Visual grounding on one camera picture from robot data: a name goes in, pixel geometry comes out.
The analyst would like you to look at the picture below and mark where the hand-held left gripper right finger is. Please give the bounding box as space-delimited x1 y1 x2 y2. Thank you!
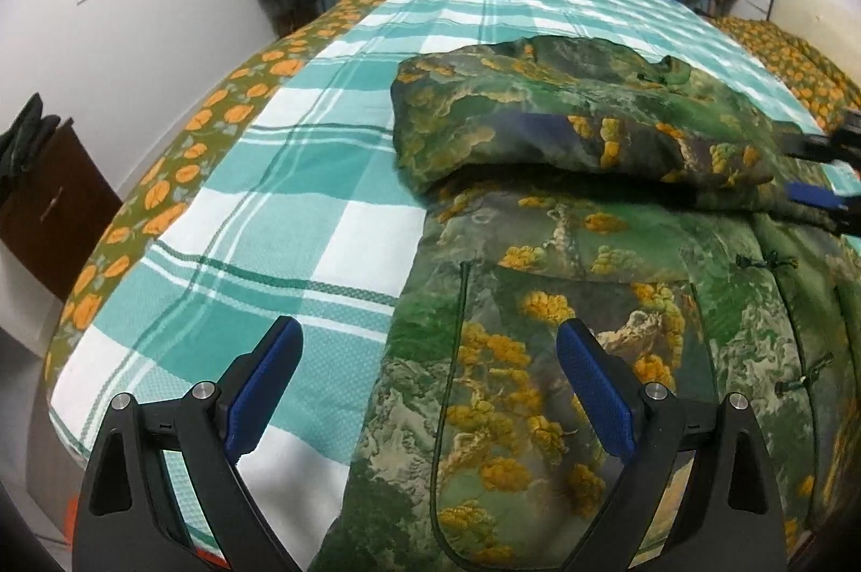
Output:
557 320 789 572

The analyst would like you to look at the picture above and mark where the dark cloth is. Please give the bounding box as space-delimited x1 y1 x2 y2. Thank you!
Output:
0 93 65 203

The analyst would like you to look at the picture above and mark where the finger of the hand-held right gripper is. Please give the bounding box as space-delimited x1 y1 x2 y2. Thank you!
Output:
787 182 861 235
780 133 843 160

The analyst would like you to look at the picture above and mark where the orange floral green quilt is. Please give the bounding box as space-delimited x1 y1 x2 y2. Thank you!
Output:
44 0 861 391

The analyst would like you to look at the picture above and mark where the dark wooden cabinet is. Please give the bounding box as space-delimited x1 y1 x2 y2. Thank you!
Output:
0 118 125 300

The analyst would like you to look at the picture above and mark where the green landscape print jacket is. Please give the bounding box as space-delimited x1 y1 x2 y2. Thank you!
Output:
316 34 861 572

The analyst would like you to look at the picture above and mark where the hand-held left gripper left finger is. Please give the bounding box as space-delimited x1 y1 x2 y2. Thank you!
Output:
70 316 305 572

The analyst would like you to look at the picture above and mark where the teal plaid bedsheet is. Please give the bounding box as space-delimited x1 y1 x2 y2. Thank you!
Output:
50 0 849 553

